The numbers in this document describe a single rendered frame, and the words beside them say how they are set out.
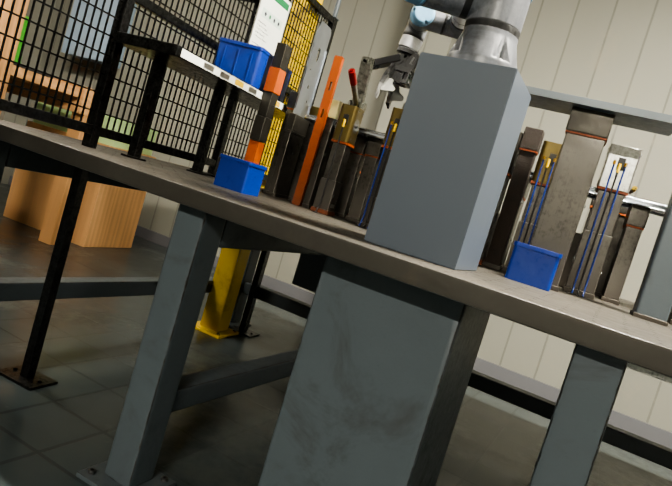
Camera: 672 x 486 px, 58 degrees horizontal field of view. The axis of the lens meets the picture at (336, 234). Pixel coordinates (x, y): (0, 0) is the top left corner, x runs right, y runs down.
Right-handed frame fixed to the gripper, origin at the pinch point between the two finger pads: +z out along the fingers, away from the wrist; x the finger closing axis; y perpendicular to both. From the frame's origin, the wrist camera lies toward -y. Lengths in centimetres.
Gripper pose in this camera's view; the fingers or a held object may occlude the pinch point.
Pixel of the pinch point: (379, 103)
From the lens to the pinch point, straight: 216.6
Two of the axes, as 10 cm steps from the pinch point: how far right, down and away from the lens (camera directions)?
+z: -3.8, 9.2, 1.0
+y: 8.5, 3.9, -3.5
